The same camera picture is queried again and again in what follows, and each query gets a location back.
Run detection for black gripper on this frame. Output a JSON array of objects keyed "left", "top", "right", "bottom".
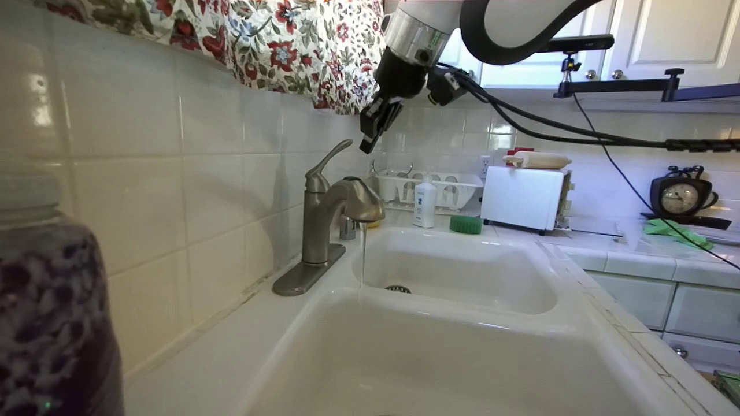
[{"left": 358, "top": 45, "right": 433, "bottom": 155}]

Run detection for brushed steel faucet lever handle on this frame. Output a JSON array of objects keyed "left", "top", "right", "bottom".
[{"left": 306, "top": 136, "right": 356, "bottom": 194}]

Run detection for floral patterned curtain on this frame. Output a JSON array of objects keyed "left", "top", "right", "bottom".
[
  {"left": 38, "top": 0, "right": 331, "bottom": 98},
  {"left": 308, "top": 0, "right": 391, "bottom": 116}
]

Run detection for white dish rack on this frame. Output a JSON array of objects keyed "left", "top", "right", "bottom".
[{"left": 375, "top": 165, "right": 486, "bottom": 211}]

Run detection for small white bottle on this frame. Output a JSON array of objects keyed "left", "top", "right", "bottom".
[{"left": 411, "top": 172, "right": 440, "bottom": 230}]

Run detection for brushed steel faucet body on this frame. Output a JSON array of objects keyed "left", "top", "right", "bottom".
[{"left": 271, "top": 172, "right": 386, "bottom": 297}]

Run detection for green sponge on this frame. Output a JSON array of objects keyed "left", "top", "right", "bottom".
[{"left": 449, "top": 211, "right": 486, "bottom": 238}]

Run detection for white countertop appliance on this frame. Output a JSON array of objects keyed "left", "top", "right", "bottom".
[{"left": 480, "top": 146, "right": 575, "bottom": 236}]

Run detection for white double basin sink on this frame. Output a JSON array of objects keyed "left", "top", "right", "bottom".
[{"left": 228, "top": 221, "right": 697, "bottom": 416}]

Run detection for black round dial clock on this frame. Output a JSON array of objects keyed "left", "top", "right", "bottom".
[{"left": 648, "top": 164, "right": 734, "bottom": 230}]

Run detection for green cloth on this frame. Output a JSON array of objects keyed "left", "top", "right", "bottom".
[{"left": 646, "top": 217, "right": 715, "bottom": 250}]

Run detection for white base cabinet drawers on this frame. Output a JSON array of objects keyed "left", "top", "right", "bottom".
[{"left": 586, "top": 267, "right": 740, "bottom": 374}]

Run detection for purple dish soap bottle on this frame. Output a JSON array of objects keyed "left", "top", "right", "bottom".
[{"left": 0, "top": 175, "right": 128, "bottom": 416}]

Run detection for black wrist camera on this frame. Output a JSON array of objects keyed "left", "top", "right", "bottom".
[{"left": 426, "top": 65, "right": 469, "bottom": 107}]

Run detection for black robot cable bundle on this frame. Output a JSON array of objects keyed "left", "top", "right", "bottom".
[{"left": 434, "top": 65, "right": 672, "bottom": 149}]

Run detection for black clamp camera mount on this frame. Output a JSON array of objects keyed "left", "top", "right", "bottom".
[{"left": 529, "top": 31, "right": 740, "bottom": 103}]

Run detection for thin black cable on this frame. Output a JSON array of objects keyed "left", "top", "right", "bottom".
[{"left": 572, "top": 92, "right": 740, "bottom": 273}]

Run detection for white wall cabinet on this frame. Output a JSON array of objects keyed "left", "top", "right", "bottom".
[{"left": 436, "top": 0, "right": 740, "bottom": 88}]

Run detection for black camera mount rod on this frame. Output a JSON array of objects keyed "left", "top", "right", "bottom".
[{"left": 662, "top": 134, "right": 740, "bottom": 155}]

